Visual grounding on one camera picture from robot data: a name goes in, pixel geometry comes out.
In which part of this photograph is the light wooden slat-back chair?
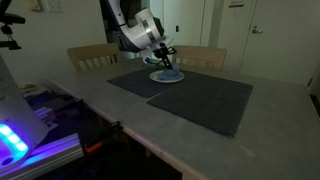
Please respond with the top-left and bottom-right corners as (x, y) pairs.
(66, 43), (120, 73)
(171, 44), (228, 72)

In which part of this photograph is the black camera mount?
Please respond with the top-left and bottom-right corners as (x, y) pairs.
(0, 0), (27, 51)

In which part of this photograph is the white round plate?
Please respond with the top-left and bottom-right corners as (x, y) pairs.
(148, 69), (186, 84)

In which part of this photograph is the dark grey fabric placemat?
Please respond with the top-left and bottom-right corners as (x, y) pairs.
(107, 64), (174, 99)
(146, 70), (254, 138)

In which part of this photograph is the white box with blue lights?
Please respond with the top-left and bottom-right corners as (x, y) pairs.
(0, 54), (50, 174)

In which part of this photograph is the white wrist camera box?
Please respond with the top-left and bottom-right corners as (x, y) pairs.
(139, 48), (159, 65)

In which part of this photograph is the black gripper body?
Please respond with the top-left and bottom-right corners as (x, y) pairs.
(153, 45), (177, 62)

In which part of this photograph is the white double closet door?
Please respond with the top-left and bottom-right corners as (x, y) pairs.
(163, 0), (218, 64)

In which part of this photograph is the black clamp with red handle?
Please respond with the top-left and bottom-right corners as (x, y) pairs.
(54, 99), (84, 118)
(83, 120), (124, 156)

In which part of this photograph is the silver aluminium rail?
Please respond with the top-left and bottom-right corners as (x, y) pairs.
(0, 133), (84, 180)

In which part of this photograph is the white room door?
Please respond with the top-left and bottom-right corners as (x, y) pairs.
(239, 0), (320, 86)

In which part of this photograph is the yellowish wall thermostat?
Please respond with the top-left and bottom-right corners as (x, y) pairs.
(26, 0), (42, 12)

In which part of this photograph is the silver door lever handle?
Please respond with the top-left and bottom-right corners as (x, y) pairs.
(251, 25), (264, 35)

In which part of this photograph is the blue cleaning cloth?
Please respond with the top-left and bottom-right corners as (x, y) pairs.
(155, 64), (183, 82)

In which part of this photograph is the pale clutter pile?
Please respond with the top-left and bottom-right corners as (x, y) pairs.
(18, 81), (51, 98)

